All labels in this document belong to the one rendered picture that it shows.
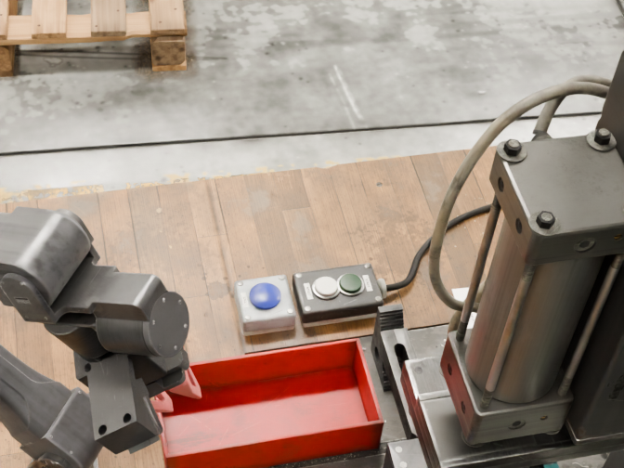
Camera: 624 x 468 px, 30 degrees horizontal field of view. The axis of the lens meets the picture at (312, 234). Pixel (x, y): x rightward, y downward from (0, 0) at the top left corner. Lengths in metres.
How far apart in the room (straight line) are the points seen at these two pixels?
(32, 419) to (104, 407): 0.19
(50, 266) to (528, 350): 0.40
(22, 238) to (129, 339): 0.12
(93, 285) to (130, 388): 0.10
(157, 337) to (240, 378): 0.44
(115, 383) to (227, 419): 0.37
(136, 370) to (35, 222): 0.17
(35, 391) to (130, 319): 0.26
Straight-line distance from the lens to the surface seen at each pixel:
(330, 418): 1.41
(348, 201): 1.63
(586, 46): 3.39
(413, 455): 1.30
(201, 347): 1.46
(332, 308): 1.47
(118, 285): 1.00
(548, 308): 0.90
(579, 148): 0.88
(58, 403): 1.24
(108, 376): 1.06
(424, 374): 1.17
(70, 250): 1.01
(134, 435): 1.04
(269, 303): 1.46
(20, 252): 1.00
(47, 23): 3.09
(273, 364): 1.41
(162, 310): 0.99
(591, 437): 1.05
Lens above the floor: 2.11
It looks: 50 degrees down
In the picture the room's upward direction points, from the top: 6 degrees clockwise
